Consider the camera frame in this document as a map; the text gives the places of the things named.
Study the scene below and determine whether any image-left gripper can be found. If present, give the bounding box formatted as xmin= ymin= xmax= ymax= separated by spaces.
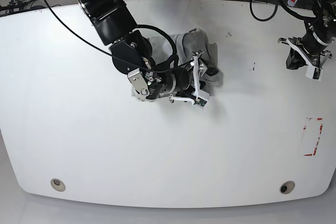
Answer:
xmin=169 ymin=50 xmax=219 ymax=103

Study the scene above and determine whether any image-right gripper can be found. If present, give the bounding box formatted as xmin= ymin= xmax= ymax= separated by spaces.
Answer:
xmin=278 ymin=37 xmax=332 ymax=70

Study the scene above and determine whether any grey T-shirt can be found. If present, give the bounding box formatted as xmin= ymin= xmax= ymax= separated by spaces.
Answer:
xmin=131 ymin=27 xmax=225 ymax=99

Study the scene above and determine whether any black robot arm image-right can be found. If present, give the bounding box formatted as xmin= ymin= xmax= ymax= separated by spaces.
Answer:
xmin=275 ymin=0 xmax=335 ymax=70

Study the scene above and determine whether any black robot arm image-left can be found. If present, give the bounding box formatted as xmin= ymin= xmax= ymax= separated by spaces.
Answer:
xmin=78 ymin=0 xmax=220 ymax=108

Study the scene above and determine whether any red tape rectangle marking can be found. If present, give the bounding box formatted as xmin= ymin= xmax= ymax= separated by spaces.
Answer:
xmin=301 ymin=118 xmax=323 ymax=156

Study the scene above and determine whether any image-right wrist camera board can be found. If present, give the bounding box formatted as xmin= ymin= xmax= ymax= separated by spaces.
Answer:
xmin=306 ymin=65 xmax=323 ymax=81

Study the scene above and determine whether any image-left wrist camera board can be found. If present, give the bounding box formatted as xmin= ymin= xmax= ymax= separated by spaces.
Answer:
xmin=193 ymin=96 xmax=209 ymax=109

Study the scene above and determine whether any right table cable grommet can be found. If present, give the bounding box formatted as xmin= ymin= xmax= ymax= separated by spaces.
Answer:
xmin=279 ymin=181 xmax=295 ymax=195

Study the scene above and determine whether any table cable grommet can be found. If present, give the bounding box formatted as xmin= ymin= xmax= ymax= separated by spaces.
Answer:
xmin=279 ymin=181 xmax=295 ymax=195
xmin=50 ymin=178 xmax=66 ymax=192

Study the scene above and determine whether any left table cable grommet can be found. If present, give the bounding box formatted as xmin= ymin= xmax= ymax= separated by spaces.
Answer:
xmin=50 ymin=178 xmax=66 ymax=192

